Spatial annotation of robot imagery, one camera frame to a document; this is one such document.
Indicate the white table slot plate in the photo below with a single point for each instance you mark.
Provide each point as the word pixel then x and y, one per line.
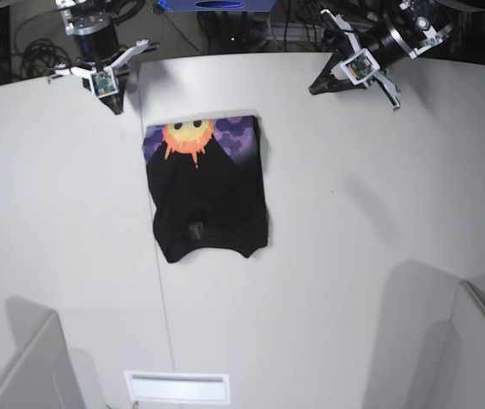
pixel 178 388

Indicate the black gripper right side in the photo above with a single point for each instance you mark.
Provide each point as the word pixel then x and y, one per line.
pixel 99 46

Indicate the white partition panel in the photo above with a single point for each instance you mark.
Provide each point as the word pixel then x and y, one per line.
pixel 450 372
pixel 39 374

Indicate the white partition panel right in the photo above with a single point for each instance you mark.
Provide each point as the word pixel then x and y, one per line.
pixel 450 372

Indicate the white partition panel left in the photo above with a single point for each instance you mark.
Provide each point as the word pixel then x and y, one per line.
pixel 39 374

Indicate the blue box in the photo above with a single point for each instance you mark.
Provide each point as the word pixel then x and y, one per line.
pixel 218 5

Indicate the black T-shirt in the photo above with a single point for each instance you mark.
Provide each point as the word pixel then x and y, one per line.
pixel 205 177

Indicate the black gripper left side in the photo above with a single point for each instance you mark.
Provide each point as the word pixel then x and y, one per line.
pixel 389 42

